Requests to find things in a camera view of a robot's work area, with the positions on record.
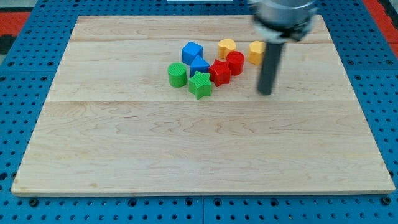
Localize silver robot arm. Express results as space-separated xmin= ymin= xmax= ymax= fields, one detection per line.
xmin=248 ymin=0 xmax=317 ymax=44

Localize green star block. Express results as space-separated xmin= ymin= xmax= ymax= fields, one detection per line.
xmin=188 ymin=71 xmax=212 ymax=100

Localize red star block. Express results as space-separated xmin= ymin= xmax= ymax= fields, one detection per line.
xmin=208 ymin=59 xmax=231 ymax=86

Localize green cylinder block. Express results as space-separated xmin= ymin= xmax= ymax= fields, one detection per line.
xmin=167 ymin=62 xmax=187 ymax=88

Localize blue triangle block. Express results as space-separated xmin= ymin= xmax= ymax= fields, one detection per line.
xmin=190 ymin=55 xmax=210 ymax=77

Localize blue cube block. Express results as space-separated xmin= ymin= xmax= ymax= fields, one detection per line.
xmin=181 ymin=42 xmax=203 ymax=65

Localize red cylinder block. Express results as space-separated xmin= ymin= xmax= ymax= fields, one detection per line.
xmin=226 ymin=51 xmax=245 ymax=76

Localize yellow heart block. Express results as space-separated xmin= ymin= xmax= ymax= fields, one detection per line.
xmin=218 ymin=39 xmax=236 ymax=59

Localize yellow pentagon block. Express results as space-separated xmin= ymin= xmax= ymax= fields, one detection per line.
xmin=248 ymin=41 xmax=266 ymax=65

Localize wooden board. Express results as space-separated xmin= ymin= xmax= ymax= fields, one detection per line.
xmin=11 ymin=16 xmax=395 ymax=197

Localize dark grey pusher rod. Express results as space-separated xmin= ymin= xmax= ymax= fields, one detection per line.
xmin=257 ymin=42 xmax=285 ymax=95

